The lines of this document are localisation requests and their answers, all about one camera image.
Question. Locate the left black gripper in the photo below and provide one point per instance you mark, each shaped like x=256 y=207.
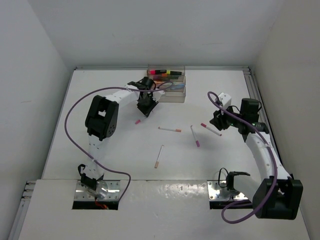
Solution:
x=146 y=111

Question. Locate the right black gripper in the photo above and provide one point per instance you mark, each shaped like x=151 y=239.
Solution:
x=218 y=120

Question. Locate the purple black highlighter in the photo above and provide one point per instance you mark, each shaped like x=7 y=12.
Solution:
x=172 y=78

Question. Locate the pink black highlighter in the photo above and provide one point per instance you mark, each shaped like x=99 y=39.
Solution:
x=158 y=72

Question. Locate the yellow black highlighter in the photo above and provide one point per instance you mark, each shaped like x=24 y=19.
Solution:
x=176 y=73

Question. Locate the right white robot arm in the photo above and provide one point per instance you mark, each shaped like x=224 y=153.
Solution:
x=277 y=195

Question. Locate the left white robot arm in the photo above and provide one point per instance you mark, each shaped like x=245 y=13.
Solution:
x=102 y=117

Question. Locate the red capped white marker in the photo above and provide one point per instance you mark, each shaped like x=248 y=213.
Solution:
x=211 y=129

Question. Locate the peach capped horizontal marker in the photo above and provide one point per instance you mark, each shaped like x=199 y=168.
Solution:
x=170 y=129

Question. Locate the magenta capped white marker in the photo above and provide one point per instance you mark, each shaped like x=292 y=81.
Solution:
x=195 y=136

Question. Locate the clear tiered organizer tray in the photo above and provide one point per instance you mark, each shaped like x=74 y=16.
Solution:
x=171 y=96

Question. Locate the peach capped lower marker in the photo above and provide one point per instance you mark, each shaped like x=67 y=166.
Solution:
x=159 y=156

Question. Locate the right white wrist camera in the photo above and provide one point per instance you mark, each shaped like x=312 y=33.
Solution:
x=224 y=100

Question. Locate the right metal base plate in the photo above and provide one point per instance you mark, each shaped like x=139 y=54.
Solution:
x=217 y=193

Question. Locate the metal base plate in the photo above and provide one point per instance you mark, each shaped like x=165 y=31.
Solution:
x=217 y=193
x=106 y=190

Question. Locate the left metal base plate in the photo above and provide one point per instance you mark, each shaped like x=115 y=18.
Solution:
x=106 y=190

